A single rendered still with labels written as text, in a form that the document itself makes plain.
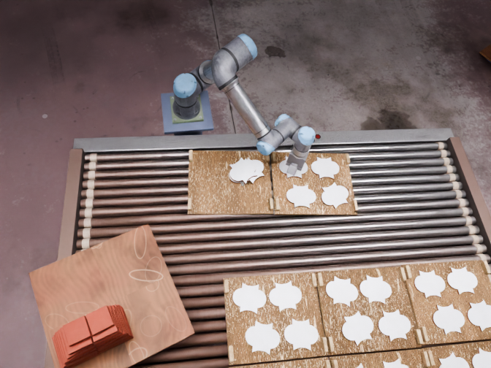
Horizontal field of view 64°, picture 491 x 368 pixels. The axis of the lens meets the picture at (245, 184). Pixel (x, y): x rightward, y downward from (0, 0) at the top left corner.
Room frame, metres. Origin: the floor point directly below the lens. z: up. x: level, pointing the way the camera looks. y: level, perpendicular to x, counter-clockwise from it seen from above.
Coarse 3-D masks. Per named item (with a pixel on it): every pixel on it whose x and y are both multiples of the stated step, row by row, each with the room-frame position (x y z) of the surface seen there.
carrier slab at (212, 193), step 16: (208, 160) 0.98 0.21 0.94; (224, 160) 1.00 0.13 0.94; (192, 176) 0.87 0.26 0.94; (208, 176) 0.89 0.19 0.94; (224, 176) 0.91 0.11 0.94; (192, 192) 0.79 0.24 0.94; (208, 192) 0.81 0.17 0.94; (224, 192) 0.82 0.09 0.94; (240, 192) 0.84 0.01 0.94; (256, 192) 0.86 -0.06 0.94; (192, 208) 0.71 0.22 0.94; (208, 208) 0.72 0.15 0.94; (224, 208) 0.74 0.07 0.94; (240, 208) 0.76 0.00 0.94; (256, 208) 0.77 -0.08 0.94
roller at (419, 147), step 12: (396, 144) 1.34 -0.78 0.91; (408, 144) 1.35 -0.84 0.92; (420, 144) 1.37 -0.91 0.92; (432, 144) 1.38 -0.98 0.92; (444, 144) 1.40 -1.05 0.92; (96, 156) 0.88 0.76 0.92; (108, 156) 0.90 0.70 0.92; (120, 156) 0.91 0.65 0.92; (132, 156) 0.93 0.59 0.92; (144, 156) 0.94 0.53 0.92; (156, 156) 0.95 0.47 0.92; (168, 156) 0.97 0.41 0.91; (180, 156) 0.98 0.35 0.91
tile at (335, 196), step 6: (330, 186) 0.97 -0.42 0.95; (336, 186) 0.98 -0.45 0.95; (342, 186) 0.98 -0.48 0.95; (324, 192) 0.93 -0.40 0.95; (330, 192) 0.94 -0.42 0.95; (336, 192) 0.94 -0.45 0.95; (342, 192) 0.95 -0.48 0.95; (348, 192) 0.96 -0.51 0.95; (324, 198) 0.90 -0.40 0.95; (330, 198) 0.90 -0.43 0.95; (336, 198) 0.91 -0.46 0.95; (342, 198) 0.92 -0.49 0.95; (330, 204) 0.87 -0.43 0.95; (336, 204) 0.87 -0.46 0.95
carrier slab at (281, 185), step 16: (336, 160) 1.14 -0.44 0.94; (304, 176) 1.00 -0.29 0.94; (336, 176) 1.04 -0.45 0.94; (320, 192) 0.93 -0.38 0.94; (352, 192) 0.97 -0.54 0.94; (288, 208) 0.81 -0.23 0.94; (304, 208) 0.83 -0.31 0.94; (320, 208) 0.84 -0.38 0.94; (336, 208) 0.86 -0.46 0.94; (352, 208) 0.88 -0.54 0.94
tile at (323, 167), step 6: (318, 162) 1.09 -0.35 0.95; (324, 162) 1.10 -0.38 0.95; (330, 162) 1.11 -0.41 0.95; (312, 168) 1.05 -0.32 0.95; (318, 168) 1.06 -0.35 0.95; (324, 168) 1.07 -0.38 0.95; (330, 168) 1.07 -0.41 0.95; (336, 168) 1.08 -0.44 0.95; (318, 174) 1.03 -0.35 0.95; (324, 174) 1.03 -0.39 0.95; (330, 174) 1.04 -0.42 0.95; (336, 174) 1.05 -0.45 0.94
